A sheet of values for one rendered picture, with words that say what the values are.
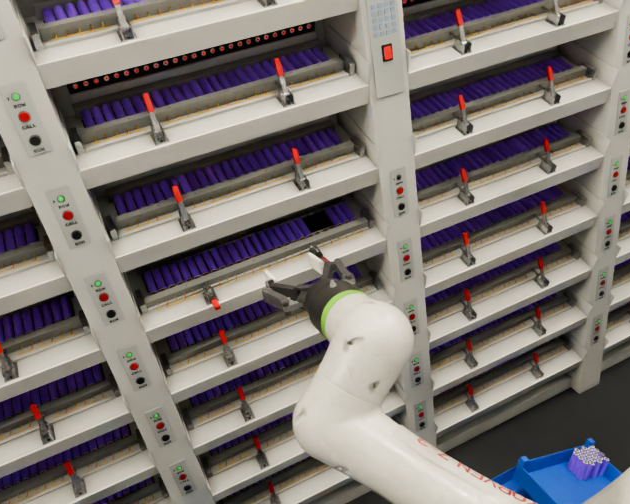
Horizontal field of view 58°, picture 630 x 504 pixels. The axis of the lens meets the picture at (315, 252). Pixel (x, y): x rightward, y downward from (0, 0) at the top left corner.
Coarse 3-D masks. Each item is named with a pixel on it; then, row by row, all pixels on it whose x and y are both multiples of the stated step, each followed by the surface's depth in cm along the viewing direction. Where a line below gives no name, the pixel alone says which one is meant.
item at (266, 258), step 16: (352, 224) 141; (304, 240) 138; (320, 240) 139; (256, 256) 135; (272, 256) 135; (224, 272) 132; (240, 272) 134; (256, 272) 134; (176, 288) 129; (192, 288) 130
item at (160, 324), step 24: (360, 192) 145; (360, 216) 146; (360, 240) 141; (384, 240) 141; (168, 264) 137; (288, 264) 136; (144, 288) 133; (216, 288) 132; (240, 288) 132; (144, 312) 127; (168, 312) 128; (192, 312) 128; (216, 312) 131
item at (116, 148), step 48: (240, 48) 124; (288, 48) 128; (336, 48) 129; (96, 96) 117; (144, 96) 107; (192, 96) 116; (240, 96) 118; (288, 96) 118; (336, 96) 119; (96, 144) 110; (144, 144) 109; (192, 144) 112
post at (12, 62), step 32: (0, 0) 89; (0, 64) 93; (32, 64) 94; (0, 96) 95; (32, 96) 96; (0, 128) 97; (32, 160) 101; (64, 160) 103; (32, 192) 103; (96, 224) 110; (64, 256) 110; (96, 256) 113; (128, 288) 126; (96, 320) 118; (128, 320) 122; (128, 384) 128; (160, 384) 132; (160, 448) 140
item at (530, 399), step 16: (544, 384) 208; (560, 384) 207; (512, 400) 204; (528, 400) 203; (544, 400) 208; (480, 416) 200; (496, 416) 199; (512, 416) 204; (448, 432) 197; (464, 432) 196; (480, 432) 200; (448, 448) 196; (336, 496) 183; (352, 496) 186
